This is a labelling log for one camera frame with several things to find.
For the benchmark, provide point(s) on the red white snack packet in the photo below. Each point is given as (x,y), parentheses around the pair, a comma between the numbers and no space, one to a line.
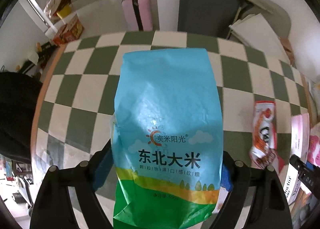
(265,134)

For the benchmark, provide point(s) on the white board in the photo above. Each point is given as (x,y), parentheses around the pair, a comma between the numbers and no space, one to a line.
(257,31)

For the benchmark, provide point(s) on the pink patterned gift bag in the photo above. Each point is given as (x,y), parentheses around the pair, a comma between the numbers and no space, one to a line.
(315,144)

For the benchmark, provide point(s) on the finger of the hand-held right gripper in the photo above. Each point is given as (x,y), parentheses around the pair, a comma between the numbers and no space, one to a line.
(306,176)

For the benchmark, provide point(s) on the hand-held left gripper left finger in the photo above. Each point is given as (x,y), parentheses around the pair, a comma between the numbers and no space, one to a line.
(101,171)

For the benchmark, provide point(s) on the pink suitcase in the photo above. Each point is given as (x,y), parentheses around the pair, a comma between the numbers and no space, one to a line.
(138,10)

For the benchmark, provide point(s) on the blue green rice bag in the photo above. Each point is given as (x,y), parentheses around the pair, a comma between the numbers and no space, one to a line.
(167,119)

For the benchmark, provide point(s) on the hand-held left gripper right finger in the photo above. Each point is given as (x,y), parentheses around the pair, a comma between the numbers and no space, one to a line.
(226,176)

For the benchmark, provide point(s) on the grey folding bed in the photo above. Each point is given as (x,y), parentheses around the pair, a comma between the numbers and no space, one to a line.
(207,6)

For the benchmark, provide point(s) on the pink white toothpaste box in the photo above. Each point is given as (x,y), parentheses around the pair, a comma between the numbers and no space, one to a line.
(300,131)

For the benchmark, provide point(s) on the orange carton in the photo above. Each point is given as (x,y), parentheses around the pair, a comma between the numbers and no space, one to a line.
(60,36)
(75,27)

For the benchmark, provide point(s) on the green white checkered table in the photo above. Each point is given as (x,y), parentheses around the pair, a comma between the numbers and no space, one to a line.
(172,40)

